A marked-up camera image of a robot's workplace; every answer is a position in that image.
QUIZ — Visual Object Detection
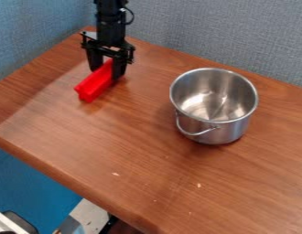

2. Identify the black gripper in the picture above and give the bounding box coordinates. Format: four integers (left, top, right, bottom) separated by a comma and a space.
79, 13, 135, 81

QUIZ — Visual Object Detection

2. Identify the red plastic block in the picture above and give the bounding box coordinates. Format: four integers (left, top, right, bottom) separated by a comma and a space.
74, 58, 113, 102

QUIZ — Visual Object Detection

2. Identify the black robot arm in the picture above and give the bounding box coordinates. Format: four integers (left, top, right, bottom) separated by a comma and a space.
79, 0, 135, 80

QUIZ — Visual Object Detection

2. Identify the stainless steel pot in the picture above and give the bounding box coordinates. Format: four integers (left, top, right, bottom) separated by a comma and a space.
169, 68, 258, 145

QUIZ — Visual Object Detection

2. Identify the white grey object under table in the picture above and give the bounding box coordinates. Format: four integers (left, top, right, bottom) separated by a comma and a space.
54, 199, 107, 234

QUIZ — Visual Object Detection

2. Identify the black white object bottom left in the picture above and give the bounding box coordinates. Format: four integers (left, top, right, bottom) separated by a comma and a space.
0, 211, 38, 234

